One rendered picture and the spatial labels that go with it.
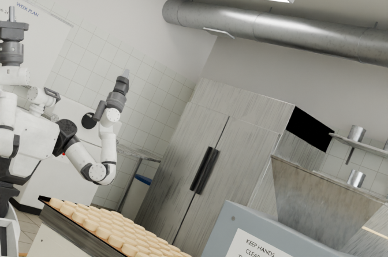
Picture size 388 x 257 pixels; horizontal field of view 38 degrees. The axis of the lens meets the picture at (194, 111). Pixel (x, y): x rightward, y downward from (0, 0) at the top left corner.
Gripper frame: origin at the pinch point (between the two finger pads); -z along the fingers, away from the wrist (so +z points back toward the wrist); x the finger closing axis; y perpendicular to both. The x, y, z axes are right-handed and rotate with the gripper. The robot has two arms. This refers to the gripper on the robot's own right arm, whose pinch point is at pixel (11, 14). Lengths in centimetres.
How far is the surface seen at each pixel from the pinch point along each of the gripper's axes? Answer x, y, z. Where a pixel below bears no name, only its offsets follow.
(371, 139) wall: 386, -219, 58
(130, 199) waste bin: 208, -448, 141
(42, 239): 6, 34, 77
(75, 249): 13, 46, 78
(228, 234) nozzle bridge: 32, 107, 64
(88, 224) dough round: 16, 49, 71
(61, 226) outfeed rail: 11, 38, 73
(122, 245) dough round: 24, 59, 75
